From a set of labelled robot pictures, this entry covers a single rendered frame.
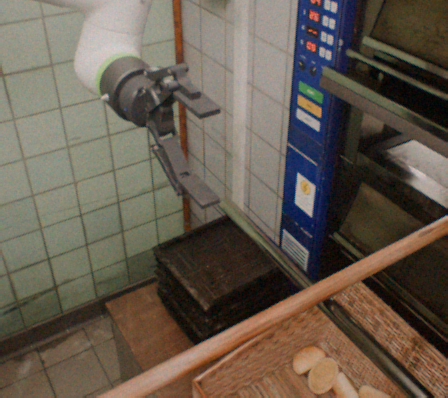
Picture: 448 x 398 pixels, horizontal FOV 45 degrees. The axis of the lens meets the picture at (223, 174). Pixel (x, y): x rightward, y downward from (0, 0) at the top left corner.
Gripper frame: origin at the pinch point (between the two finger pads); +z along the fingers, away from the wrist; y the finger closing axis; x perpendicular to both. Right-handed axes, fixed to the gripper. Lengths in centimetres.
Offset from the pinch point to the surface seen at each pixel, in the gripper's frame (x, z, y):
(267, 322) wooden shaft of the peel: -6.1, 7.2, 28.1
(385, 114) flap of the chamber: -40.3, -6.6, 8.0
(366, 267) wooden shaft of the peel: -27.1, 6.6, 27.7
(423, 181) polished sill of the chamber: -59, -8, 30
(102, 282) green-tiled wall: -13, -115, 130
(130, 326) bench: -3, -54, 90
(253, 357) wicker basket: -23, -18, 78
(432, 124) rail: -40.6, 3.0, 5.6
